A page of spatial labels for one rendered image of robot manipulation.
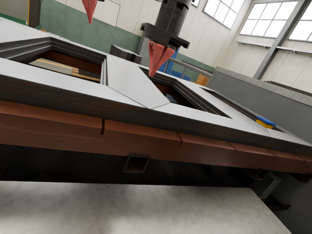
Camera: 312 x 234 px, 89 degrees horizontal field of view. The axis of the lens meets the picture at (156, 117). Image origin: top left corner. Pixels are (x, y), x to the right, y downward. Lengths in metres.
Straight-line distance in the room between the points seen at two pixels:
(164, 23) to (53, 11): 8.37
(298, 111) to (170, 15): 0.84
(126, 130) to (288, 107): 0.90
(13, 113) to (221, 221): 0.49
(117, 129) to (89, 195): 0.15
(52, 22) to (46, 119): 8.41
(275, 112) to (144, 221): 0.92
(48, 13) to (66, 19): 0.65
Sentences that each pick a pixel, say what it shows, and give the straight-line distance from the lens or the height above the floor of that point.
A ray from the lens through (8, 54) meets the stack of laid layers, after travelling 0.61.
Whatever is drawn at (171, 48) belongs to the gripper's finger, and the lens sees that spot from 0.37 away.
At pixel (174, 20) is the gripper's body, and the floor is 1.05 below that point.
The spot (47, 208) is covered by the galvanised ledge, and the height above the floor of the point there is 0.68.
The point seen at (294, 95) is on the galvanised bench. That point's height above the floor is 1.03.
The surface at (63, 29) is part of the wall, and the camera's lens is 8.69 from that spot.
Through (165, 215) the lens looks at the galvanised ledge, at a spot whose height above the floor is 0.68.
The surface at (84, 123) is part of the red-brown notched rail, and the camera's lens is 0.32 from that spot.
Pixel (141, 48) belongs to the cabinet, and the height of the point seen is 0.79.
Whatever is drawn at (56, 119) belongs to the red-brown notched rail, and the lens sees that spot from 0.33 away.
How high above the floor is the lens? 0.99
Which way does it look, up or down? 21 degrees down
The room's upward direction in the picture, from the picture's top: 22 degrees clockwise
